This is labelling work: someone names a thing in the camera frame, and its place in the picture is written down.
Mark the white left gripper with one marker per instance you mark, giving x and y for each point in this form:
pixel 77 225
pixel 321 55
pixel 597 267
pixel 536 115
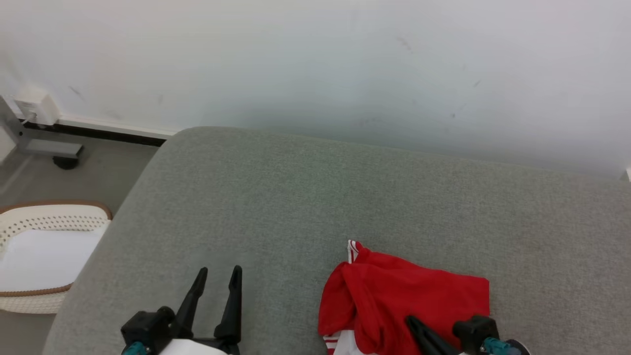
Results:
pixel 197 347

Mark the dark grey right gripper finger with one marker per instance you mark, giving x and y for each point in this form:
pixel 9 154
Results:
pixel 426 340

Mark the red basketball jersey number 23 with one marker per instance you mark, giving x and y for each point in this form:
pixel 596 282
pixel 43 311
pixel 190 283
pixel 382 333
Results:
pixel 394 291

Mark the grey fabric sofa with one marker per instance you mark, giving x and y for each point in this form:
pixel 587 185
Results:
pixel 296 207

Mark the white perforated laundry basket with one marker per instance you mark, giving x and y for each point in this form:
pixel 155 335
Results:
pixel 49 217

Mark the white baseboard strip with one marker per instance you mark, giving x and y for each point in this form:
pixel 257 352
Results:
pixel 113 128

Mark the grey metal stand leg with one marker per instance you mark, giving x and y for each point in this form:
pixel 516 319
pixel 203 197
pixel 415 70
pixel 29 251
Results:
pixel 49 148

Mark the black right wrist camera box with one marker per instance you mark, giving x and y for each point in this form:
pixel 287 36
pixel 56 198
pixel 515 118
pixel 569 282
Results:
pixel 473 330

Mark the white wall power adapter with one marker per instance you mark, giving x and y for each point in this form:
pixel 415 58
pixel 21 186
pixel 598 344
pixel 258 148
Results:
pixel 37 106

